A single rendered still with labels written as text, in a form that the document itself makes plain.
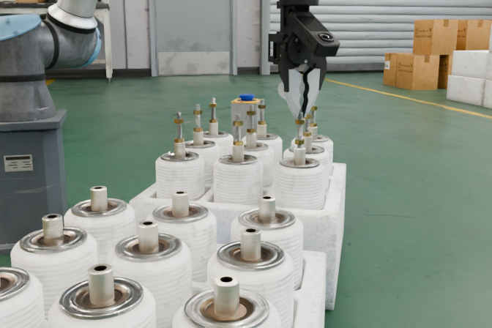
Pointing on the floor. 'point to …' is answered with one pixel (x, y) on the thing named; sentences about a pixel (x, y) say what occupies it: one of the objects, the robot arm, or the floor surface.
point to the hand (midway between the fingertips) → (302, 110)
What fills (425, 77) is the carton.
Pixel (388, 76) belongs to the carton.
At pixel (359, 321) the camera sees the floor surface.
